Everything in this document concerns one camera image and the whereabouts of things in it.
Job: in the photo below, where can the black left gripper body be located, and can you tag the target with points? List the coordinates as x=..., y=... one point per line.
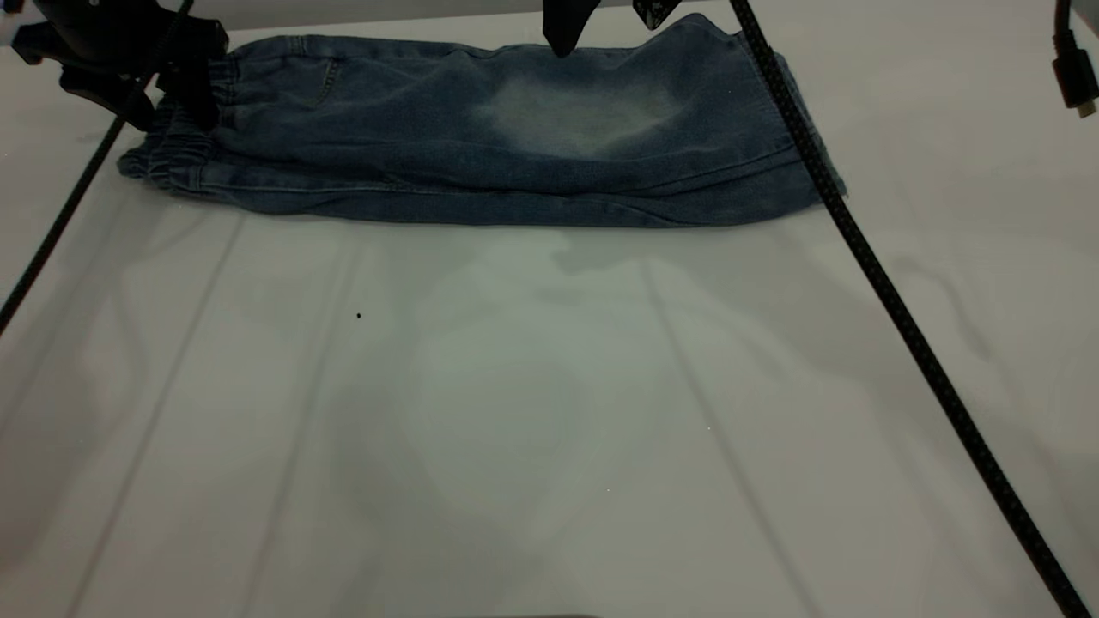
x=112, y=39

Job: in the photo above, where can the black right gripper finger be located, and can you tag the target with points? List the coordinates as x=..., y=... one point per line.
x=568, y=21
x=655, y=10

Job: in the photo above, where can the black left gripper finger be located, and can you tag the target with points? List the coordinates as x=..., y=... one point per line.
x=193, y=94
x=112, y=94

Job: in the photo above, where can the blue denim shorts basketball print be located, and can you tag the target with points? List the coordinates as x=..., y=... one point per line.
x=515, y=172

